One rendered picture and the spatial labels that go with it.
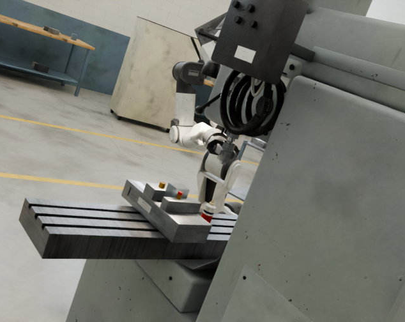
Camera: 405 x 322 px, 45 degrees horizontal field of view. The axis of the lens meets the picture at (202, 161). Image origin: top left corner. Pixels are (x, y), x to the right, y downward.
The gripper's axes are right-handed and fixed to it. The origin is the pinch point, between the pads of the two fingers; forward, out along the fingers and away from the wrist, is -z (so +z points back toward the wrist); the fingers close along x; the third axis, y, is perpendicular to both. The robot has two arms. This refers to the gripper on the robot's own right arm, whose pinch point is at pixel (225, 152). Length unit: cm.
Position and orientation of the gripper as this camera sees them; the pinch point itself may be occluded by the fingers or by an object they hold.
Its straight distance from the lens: 177.6
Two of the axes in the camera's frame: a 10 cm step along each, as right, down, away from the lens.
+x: 9.1, 2.6, 3.3
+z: -2.4, -3.1, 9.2
